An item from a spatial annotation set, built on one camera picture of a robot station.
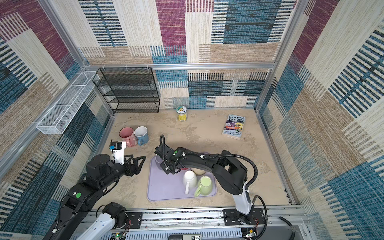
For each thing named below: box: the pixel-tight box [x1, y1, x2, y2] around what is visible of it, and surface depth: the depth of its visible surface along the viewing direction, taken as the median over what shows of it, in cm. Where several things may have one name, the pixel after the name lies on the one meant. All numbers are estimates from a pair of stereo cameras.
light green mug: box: [194, 175, 213, 197], surface depth 77 cm
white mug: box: [182, 170, 198, 195], surface depth 79 cm
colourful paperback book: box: [221, 114, 246, 141], surface depth 110 cm
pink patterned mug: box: [119, 126, 138, 148], surface depth 96 cm
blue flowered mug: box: [134, 126, 149, 146], surface depth 99 cm
